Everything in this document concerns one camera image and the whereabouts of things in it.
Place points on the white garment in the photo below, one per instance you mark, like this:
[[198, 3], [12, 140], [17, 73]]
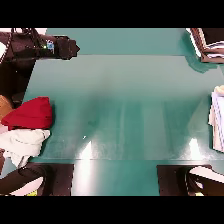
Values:
[[23, 143]]

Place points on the red garment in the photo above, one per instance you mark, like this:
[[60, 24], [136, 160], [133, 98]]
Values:
[[31, 115]]

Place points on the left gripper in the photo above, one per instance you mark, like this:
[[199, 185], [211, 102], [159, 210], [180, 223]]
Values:
[[67, 48]]

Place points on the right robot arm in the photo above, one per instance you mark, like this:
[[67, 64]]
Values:
[[206, 181]]

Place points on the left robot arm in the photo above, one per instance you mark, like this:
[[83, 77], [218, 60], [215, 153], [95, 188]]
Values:
[[25, 46]]

